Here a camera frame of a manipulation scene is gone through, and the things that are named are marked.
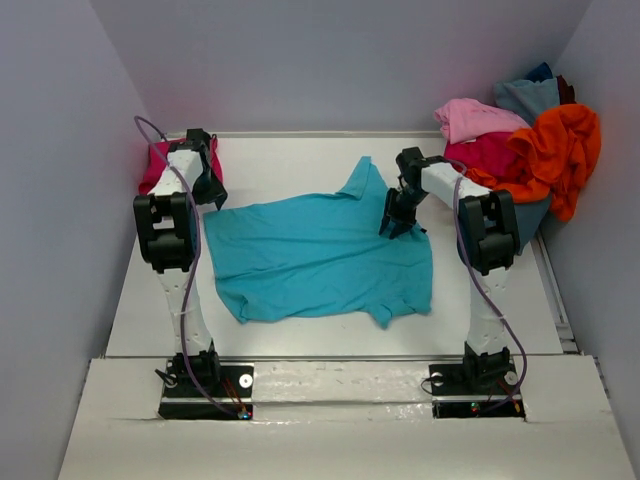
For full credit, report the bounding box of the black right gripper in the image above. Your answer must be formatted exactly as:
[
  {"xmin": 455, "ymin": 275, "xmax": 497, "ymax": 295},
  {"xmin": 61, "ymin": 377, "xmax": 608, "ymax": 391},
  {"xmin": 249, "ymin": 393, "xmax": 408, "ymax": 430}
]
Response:
[{"xmin": 382, "ymin": 186, "xmax": 430, "ymax": 237}]

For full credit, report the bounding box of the turquoise t-shirt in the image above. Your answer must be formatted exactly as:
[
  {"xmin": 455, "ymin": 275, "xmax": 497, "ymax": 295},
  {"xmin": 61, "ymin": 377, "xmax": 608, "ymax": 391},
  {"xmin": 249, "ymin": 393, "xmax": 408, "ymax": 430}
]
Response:
[{"xmin": 203, "ymin": 157, "xmax": 434, "ymax": 329}]

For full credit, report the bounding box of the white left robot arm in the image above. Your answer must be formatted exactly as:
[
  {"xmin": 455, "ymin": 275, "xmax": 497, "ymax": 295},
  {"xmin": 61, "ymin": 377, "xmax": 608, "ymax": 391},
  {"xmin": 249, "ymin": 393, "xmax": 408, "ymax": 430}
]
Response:
[{"xmin": 133, "ymin": 128, "xmax": 227, "ymax": 398}]

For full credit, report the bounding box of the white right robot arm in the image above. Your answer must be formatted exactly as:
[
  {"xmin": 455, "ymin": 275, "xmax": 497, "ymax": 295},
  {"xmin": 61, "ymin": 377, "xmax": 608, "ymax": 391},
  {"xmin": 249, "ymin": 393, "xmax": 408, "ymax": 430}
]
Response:
[{"xmin": 379, "ymin": 147, "xmax": 520, "ymax": 396}]

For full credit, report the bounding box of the folded magenta t-shirt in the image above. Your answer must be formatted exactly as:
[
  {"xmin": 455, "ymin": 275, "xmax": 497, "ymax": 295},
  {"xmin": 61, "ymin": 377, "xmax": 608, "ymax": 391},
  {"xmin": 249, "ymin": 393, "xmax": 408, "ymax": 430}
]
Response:
[{"xmin": 138, "ymin": 136, "xmax": 223, "ymax": 195}]

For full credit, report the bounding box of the pink t-shirt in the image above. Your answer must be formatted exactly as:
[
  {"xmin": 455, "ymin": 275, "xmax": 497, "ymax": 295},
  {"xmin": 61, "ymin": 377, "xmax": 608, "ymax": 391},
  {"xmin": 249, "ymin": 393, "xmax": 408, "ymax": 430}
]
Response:
[{"xmin": 433, "ymin": 98, "xmax": 529, "ymax": 144}]

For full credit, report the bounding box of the magenta t-shirt in pile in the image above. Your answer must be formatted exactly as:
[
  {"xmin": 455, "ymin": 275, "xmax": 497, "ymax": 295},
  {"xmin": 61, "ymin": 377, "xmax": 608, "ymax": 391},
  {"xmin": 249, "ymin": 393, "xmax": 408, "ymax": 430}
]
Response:
[{"xmin": 444, "ymin": 132, "xmax": 516, "ymax": 176}]

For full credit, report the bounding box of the slate blue t-shirt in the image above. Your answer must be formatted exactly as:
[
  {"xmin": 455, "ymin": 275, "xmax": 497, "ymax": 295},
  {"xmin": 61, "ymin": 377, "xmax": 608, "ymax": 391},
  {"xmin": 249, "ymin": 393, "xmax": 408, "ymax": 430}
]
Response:
[{"xmin": 514, "ymin": 195, "xmax": 552, "ymax": 255}]

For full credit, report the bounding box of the orange t-shirt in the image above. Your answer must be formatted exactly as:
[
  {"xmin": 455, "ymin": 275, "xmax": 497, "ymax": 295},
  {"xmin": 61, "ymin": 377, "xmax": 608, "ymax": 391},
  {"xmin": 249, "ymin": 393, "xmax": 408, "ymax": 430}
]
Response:
[{"xmin": 467, "ymin": 104, "xmax": 602, "ymax": 222}]

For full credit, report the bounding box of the grey-blue t-shirt at back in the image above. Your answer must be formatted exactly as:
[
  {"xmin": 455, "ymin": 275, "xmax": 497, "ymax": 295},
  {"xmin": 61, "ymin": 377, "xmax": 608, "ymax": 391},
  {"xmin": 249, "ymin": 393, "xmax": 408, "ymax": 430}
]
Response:
[{"xmin": 493, "ymin": 78, "xmax": 560, "ymax": 126}]

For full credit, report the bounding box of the dark blue t-shirt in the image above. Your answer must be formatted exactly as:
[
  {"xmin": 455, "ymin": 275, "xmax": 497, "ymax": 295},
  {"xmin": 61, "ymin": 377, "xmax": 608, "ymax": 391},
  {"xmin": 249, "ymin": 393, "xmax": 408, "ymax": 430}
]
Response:
[{"xmin": 524, "ymin": 62, "xmax": 555, "ymax": 83}]

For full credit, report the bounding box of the maroon t-shirt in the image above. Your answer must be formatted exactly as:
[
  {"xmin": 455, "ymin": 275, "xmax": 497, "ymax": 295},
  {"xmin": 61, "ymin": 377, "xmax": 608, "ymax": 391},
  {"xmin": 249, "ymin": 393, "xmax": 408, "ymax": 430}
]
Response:
[{"xmin": 556, "ymin": 75, "xmax": 576, "ymax": 105}]

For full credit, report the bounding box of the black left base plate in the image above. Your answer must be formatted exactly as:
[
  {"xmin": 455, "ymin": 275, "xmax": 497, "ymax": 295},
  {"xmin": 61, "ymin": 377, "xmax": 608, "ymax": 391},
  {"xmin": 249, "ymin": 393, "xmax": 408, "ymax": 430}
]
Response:
[{"xmin": 154, "ymin": 362, "xmax": 255, "ymax": 421}]

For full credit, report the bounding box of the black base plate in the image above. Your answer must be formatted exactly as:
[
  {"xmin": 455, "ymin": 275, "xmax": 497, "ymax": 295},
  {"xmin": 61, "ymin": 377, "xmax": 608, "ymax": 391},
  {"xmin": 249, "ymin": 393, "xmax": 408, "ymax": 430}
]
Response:
[
  {"xmin": 420, "ymin": 363, "xmax": 526, "ymax": 419},
  {"xmin": 154, "ymin": 362, "xmax": 255, "ymax": 421}
]

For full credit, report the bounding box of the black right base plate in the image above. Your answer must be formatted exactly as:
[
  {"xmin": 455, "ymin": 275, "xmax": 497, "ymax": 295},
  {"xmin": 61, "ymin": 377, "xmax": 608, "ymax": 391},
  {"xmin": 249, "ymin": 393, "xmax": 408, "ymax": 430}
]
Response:
[{"xmin": 420, "ymin": 363, "xmax": 526, "ymax": 419}]

